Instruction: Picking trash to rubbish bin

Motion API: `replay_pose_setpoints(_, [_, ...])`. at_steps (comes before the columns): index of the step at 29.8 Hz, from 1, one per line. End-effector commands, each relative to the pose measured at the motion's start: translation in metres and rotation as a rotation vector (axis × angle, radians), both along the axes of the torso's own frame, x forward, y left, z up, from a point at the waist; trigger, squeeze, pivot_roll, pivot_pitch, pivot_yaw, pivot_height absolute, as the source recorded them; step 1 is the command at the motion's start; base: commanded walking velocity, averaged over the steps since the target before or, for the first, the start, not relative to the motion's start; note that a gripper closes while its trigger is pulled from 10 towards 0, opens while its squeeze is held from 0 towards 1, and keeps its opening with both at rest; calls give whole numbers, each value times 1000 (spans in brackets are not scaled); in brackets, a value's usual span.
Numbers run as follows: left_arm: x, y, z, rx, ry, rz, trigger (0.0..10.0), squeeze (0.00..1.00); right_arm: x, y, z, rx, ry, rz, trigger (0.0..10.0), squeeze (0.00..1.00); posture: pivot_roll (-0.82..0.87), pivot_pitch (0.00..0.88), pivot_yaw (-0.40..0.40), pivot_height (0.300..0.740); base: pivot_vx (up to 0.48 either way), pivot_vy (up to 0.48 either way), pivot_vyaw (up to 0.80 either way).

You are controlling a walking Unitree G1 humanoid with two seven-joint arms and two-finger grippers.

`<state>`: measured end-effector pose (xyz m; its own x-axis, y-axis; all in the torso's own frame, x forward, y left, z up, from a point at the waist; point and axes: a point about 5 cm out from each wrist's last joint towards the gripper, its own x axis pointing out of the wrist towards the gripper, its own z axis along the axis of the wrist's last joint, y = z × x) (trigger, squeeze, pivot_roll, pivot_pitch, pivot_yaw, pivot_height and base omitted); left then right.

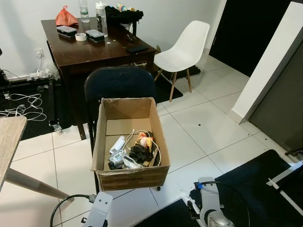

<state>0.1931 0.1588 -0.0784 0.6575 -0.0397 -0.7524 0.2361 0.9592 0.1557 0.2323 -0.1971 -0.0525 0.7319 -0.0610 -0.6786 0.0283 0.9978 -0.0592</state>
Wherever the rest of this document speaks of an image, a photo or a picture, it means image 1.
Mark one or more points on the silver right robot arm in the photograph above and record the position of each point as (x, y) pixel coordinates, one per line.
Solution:
(210, 208)

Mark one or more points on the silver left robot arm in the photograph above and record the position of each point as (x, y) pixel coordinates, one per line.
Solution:
(100, 213)

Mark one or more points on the grey door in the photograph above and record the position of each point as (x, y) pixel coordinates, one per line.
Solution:
(279, 109)

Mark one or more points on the black mat with white tape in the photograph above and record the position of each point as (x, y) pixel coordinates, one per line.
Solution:
(251, 189)

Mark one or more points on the white shell chair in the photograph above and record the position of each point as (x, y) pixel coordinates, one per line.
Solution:
(189, 45)

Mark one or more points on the small dark rug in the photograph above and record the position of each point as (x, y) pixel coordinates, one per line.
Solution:
(163, 92)

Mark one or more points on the orange yellow wrapper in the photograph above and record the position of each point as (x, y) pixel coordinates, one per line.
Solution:
(146, 140)

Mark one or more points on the black crumpled cloth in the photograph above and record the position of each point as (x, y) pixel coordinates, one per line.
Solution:
(141, 153)

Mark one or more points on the black phone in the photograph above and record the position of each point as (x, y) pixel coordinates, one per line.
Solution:
(137, 48)

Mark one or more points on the brown cardboard box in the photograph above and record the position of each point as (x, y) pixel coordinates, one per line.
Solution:
(132, 179)

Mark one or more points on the black folding chair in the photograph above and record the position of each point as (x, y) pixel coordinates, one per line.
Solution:
(118, 85)

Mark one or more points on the white plastic tube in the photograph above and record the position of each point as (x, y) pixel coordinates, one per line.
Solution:
(117, 144)

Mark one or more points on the black bag pile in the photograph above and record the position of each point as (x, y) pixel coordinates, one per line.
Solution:
(123, 15)

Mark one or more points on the tall clear white-lidded bottle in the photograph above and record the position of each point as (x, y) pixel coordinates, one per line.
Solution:
(101, 21)

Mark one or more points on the dark wooden table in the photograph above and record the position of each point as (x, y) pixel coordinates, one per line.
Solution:
(90, 49)

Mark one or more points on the black flat case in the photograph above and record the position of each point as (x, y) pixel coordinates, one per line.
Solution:
(66, 31)
(94, 35)

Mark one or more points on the white tape roll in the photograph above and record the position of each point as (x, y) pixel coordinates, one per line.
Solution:
(76, 37)

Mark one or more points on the clear water bottle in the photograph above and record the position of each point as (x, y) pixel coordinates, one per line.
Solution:
(84, 13)

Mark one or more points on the black floor rug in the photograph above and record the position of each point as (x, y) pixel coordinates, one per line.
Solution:
(61, 101)

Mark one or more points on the orange plastic bag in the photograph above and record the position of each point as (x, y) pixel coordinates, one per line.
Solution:
(65, 19)

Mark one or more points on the light wood table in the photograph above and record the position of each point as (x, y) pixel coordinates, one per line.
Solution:
(9, 139)

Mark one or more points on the black metal stand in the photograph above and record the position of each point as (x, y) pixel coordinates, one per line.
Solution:
(2, 75)

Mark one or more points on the white wall socket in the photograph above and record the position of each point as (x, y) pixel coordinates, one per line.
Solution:
(39, 53)

